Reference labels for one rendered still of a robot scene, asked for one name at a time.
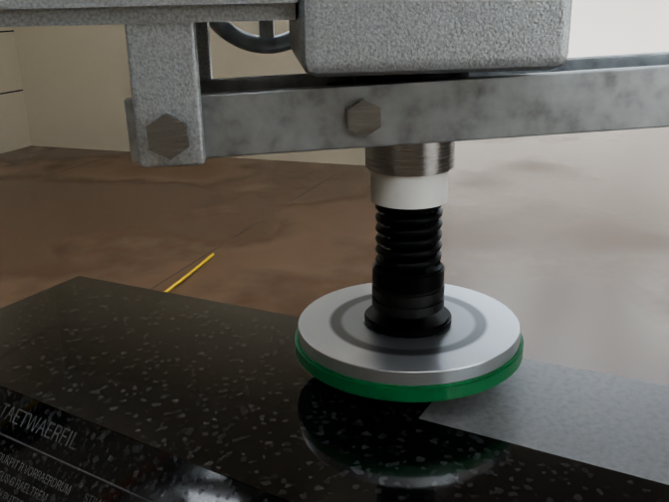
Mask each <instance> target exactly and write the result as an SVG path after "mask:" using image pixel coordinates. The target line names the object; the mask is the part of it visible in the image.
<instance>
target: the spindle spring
mask: <svg viewBox="0 0 669 502"><path fill-rule="evenodd" d="M375 208H376V209H377V211H378V212H377V213H376V214H375V218H376V221H377V222H378V223H376V225H375V230H376V231H377V234H376V236H375V240H376V242H377V243H378V244H377V245H376V247H375V251H376V253H377V255H376V257H375V261H376V264H378V265H379V266H381V267H383V268H385V269H388V270H394V271H415V270H422V269H426V268H429V267H431V266H433V265H435V264H436V263H438V262H440V260H441V257H442V253H441V250H440V249H441V247H442V242H441V237H442V229H441V226H442V224H443V221H442V218H441V216H442V214H443V209H442V207H441V205H440V206H437V207H432V208H426V209H393V208H387V207H382V206H379V205H376V204H375ZM432 211H434V212H432ZM424 213H428V214H427V215H423V216H418V217H407V218H399V217H389V216H390V215H418V214H424ZM426 224H428V226H425V227H421V228H415V229H394V228H388V227H390V226H393V227H415V226H422V225H426ZM426 235H428V237H424V238H420V239H413V240H395V239H388V237H393V238H414V237H421V236H426ZM423 247H427V248H425V249H421V250H415V251H394V250H390V249H386V248H392V249H417V248H423ZM426 257H427V259H424V260H420V261H412V262H396V261H390V260H386V259H387V258H388V259H394V260H415V259H421V258H426Z"/></svg>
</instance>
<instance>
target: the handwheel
mask: <svg viewBox="0 0 669 502"><path fill-rule="evenodd" d="M209 26H210V27H211V29H212V30H213V31H214V32H215V33H216V34H218V35H219V36H220V37H221V38H222V39H224V40H225V41H227V42H228V43H230V44H232V45H233V46H235V47H237V48H240V49H242V50H245V51H248V52H253V53H259V54H275V53H281V52H285V51H289V50H292V48H291V46H290V31H288V32H286V33H283V34H279V35H275V26H274V21H259V35H254V34H251V33H248V32H245V31H243V30H241V29H239V28H237V27H236V26H235V25H233V24H232V23H231V22H209Z"/></svg>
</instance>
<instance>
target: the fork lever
mask: <svg viewBox="0 0 669 502"><path fill-rule="evenodd" d="M328 83H353V76H350V77H316V76H313V75H310V74H308V73H305V74H288V75H272V76H256V77H239V78H222V79H205V80H200V90H201V103H202V115H203V128H204V141H205V154H206V158H211V157H226V156H241V155H256V154H270V153H285V152H300V151H315V150H329V149H344V148H359V147H374V146H389V145H403V144H418V143H432V142H447V141H461V140H476V139H491V138H506V137H520V136H535V135H550V134H565V133H580V132H594V131H609V130H624V129H639V128H653V127H668V126H669V52H656V53H639V54H622V55H605V56H589V57H572V58H566V60H565V63H564V64H563V65H561V66H559V67H557V68H555V69H552V70H539V71H509V72H477V73H469V77H466V78H450V79H433V80H417V81H401V82H384V83H368V84H351V85H335V86H327V84H328ZM123 105H124V112H125V119H126V126H127V133H128V140H129V148H130V155H131V161H132V162H134V163H138V162H139V159H138V150H137V141H136V131H135V122H134V113H133V103H132V98H127V99H125V100H124V101H123ZM146 133H147V141H148V148H149V150H151V151H153V152H155V153H158V154H160V155H162V156H164V157H166V158H168V159H172V158H174V157H175V156H177V155H178V154H180V153H181V152H183V151H184V150H186V149H187V148H189V147H190V142H189V134H188V125H187V122H185V121H183V120H180V119H178V118H176V117H174V116H172V115H170V114H168V113H165V114H163V115H162V116H161V117H159V118H158V119H156V120H155V121H153V122H152V123H150V124H149V125H147V126H146Z"/></svg>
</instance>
